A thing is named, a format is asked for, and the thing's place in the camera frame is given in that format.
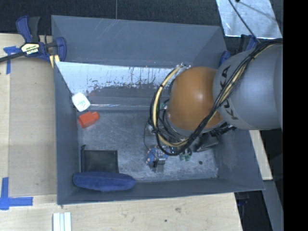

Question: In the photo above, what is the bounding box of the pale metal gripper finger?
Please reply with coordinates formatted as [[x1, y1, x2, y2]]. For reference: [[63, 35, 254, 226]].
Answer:
[[152, 157, 167, 173], [145, 148, 158, 165]]

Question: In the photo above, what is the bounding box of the grey metal bin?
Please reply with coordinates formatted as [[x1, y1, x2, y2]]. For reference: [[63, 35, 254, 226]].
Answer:
[[51, 14, 266, 205]]

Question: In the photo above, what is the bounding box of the blue cloth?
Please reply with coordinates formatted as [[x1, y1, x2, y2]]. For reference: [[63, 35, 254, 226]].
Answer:
[[72, 171, 137, 193]]

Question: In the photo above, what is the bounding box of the red-orange block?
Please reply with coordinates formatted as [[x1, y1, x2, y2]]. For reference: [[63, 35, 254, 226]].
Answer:
[[77, 111, 100, 129]]

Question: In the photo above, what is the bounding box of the pale wood board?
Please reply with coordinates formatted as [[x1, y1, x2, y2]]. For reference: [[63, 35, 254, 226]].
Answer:
[[8, 56, 58, 197]]

